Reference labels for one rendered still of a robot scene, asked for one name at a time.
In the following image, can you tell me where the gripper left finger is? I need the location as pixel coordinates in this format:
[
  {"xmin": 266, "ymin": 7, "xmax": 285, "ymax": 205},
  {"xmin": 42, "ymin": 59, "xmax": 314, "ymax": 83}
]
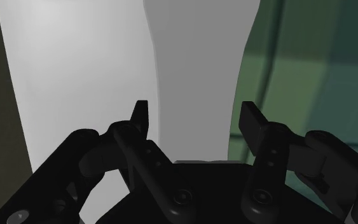
[{"xmin": 0, "ymin": 99, "xmax": 198, "ymax": 224}]

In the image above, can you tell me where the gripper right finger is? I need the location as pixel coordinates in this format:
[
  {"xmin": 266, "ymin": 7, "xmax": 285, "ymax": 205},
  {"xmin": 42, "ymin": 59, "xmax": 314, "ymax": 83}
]
[{"xmin": 238, "ymin": 101, "xmax": 358, "ymax": 224}]

